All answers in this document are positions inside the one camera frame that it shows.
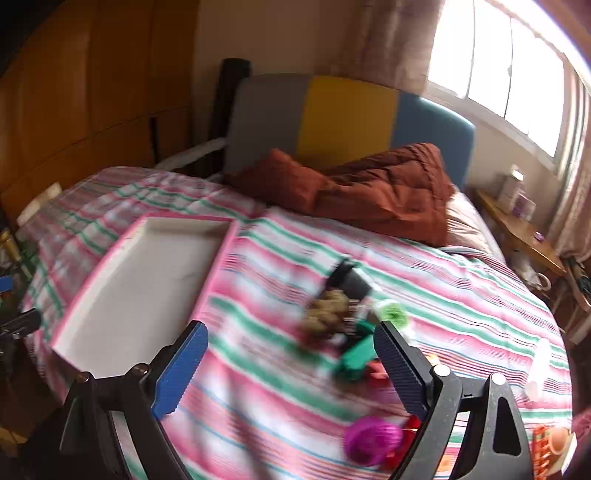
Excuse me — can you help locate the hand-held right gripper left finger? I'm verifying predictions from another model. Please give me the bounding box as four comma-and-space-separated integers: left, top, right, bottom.
58, 320, 211, 480

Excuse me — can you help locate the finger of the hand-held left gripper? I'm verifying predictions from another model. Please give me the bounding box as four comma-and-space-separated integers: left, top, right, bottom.
0, 308, 42, 340

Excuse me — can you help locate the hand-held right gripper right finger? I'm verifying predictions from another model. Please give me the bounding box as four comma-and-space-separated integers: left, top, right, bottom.
373, 320, 534, 480

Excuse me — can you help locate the red puzzle piece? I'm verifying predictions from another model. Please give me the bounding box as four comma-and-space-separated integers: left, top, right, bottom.
367, 360, 393, 388

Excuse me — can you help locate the green plastic spool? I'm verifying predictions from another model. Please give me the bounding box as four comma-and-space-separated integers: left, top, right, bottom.
332, 320, 377, 381

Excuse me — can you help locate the small red plastic piece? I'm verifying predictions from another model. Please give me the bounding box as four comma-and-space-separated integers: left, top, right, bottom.
385, 414, 424, 468

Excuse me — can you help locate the pink rimmed white tray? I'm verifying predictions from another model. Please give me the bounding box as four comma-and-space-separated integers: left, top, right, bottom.
50, 213, 240, 384

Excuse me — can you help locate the white bottle green label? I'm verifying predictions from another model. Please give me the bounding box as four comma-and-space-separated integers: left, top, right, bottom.
358, 298, 411, 330

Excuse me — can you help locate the magenta mesh hat toy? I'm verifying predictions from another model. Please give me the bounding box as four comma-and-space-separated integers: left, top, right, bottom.
344, 415, 402, 467

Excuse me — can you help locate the brown toy figure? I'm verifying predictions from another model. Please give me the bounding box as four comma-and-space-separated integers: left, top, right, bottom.
302, 288, 352, 342

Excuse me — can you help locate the dark grey cylinder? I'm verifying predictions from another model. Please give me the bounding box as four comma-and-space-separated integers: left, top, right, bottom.
325, 258, 372, 301

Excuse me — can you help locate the white plastic tube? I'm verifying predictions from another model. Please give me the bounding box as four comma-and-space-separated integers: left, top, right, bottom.
524, 339, 550, 400

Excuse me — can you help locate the striped pink green blanket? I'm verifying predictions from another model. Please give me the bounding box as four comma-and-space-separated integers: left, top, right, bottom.
18, 166, 575, 480

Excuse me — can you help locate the beige pillow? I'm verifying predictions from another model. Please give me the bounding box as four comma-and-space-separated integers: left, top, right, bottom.
445, 191, 497, 257

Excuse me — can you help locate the orange ridged toy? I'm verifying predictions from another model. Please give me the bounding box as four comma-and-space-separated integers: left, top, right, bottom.
533, 425, 578, 476

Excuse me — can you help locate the brown quilted duvet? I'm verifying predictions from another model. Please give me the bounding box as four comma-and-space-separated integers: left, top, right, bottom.
318, 143, 455, 247

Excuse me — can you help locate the wooden nightstand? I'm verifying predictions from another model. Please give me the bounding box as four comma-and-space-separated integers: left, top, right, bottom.
475, 189, 566, 278

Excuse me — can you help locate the purple white box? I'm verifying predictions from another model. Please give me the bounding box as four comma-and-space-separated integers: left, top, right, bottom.
512, 194, 536, 220

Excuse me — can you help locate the white carton box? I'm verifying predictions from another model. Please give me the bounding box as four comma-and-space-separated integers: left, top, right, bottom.
496, 164, 525, 208

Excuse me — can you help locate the brown pillow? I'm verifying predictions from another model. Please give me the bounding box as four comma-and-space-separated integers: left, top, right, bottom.
233, 148, 333, 214

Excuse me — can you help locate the white bar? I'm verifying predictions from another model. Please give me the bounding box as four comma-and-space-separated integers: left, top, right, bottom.
154, 141, 227, 169

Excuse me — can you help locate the beige patterned curtain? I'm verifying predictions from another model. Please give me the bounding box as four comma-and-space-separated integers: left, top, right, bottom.
342, 0, 446, 95
549, 69, 591, 259

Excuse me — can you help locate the wooden wardrobe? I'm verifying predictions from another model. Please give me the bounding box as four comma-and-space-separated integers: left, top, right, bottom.
0, 0, 199, 208

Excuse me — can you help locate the brown quilted blanket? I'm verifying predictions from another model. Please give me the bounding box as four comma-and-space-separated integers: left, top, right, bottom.
224, 74, 476, 190

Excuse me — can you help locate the window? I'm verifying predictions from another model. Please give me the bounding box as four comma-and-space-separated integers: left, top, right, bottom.
427, 0, 578, 160

